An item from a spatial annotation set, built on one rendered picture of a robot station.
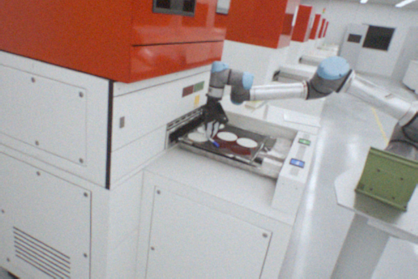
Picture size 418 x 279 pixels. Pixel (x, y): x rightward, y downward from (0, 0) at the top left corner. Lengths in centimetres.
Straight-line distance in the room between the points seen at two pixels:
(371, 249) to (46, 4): 161
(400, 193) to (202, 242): 84
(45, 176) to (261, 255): 90
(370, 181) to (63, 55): 131
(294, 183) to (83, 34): 86
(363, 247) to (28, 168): 149
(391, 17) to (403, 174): 1324
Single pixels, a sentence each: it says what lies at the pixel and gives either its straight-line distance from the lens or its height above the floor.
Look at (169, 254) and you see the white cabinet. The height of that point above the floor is 45.
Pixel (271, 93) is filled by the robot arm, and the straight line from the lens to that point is 143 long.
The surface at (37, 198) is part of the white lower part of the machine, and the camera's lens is 148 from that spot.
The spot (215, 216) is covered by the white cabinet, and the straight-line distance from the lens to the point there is 121.
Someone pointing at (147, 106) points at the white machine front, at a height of 110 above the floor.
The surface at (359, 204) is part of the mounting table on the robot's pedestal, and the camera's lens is 141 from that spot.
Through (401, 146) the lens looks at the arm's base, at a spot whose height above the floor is 106.
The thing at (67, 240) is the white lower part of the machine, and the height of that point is 49.
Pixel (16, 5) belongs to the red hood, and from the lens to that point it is 126.
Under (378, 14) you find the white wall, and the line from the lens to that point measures 1450.
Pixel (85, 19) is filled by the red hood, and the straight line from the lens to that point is 103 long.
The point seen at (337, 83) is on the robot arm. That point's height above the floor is 126.
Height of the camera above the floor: 146
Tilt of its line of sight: 20 degrees down
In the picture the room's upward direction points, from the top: 9 degrees clockwise
